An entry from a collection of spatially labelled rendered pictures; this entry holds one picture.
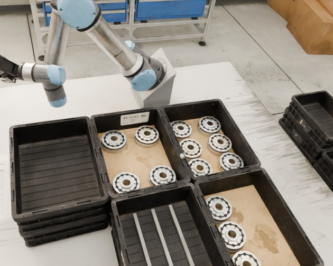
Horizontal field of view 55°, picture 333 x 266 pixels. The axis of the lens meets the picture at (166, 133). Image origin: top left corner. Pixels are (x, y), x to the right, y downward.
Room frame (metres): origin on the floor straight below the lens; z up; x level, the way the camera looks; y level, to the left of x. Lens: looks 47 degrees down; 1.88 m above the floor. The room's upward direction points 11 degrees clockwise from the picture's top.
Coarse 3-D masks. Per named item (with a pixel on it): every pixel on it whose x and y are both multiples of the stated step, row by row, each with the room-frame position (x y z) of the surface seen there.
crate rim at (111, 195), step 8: (112, 112) 0.94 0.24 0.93; (120, 112) 0.95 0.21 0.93; (128, 112) 0.96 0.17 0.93; (160, 112) 1.00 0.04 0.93; (168, 128) 0.91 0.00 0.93; (96, 136) 0.80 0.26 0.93; (168, 136) 0.88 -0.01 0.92; (96, 144) 0.76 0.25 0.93; (176, 152) 0.80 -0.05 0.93; (104, 160) 0.69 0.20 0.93; (104, 168) 0.66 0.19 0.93; (184, 168) 0.73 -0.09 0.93; (104, 176) 0.63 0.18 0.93; (176, 184) 0.65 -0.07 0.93; (112, 192) 0.57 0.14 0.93; (128, 192) 0.58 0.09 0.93; (136, 192) 0.60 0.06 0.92
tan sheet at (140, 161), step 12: (132, 132) 0.94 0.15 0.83; (132, 144) 0.88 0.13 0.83; (156, 144) 0.90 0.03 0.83; (108, 156) 0.79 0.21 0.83; (120, 156) 0.80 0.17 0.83; (132, 156) 0.81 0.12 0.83; (144, 156) 0.83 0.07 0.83; (156, 156) 0.84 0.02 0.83; (108, 168) 0.73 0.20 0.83; (120, 168) 0.74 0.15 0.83; (132, 168) 0.75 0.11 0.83; (144, 168) 0.77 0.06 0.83; (144, 180) 0.71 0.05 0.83
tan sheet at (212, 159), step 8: (184, 120) 1.08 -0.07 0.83; (192, 120) 1.09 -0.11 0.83; (192, 128) 1.04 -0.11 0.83; (192, 136) 0.99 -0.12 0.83; (200, 136) 1.00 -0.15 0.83; (200, 144) 0.95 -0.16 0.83; (208, 152) 0.92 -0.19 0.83; (232, 152) 0.95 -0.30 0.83; (208, 160) 0.87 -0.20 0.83; (216, 160) 0.88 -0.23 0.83; (216, 168) 0.84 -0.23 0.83
